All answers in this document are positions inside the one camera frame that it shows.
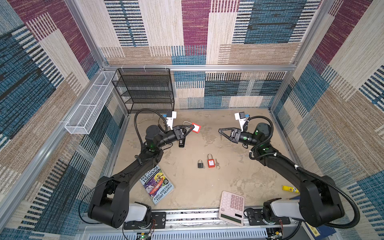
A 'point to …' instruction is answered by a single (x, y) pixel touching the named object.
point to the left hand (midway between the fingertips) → (194, 126)
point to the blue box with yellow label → (319, 233)
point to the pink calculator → (232, 208)
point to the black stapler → (182, 142)
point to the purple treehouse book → (156, 184)
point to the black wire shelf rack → (145, 88)
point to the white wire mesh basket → (82, 121)
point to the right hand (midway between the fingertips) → (219, 133)
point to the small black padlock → (200, 164)
